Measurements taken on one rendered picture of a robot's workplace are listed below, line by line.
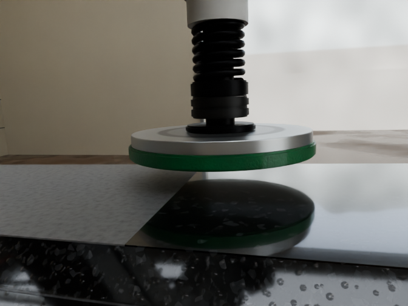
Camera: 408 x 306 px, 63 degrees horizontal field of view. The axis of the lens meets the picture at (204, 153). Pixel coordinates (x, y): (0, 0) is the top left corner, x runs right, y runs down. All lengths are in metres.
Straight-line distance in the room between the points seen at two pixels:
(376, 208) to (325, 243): 0.09
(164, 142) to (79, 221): 0.10
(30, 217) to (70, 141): 5.92
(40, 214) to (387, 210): 0.29
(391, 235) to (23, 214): 0.30
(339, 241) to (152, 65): 5.31
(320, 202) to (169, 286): 0.16
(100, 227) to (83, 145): 5.85
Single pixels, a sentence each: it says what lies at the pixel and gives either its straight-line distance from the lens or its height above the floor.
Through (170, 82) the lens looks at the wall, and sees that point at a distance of 5.37.
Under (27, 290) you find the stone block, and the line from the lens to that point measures 0.27.
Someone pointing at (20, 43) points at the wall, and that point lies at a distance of 6.76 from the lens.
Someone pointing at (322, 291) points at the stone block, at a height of 0.79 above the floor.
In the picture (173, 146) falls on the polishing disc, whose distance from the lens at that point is 0.32.
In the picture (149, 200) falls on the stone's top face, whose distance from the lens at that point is 0.33.
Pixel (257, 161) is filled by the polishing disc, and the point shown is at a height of 0.84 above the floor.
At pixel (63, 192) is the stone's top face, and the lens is 0.40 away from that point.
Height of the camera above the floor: 0.90
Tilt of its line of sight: 9 degrees down
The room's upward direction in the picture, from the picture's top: 2 degrees counter-clockwise
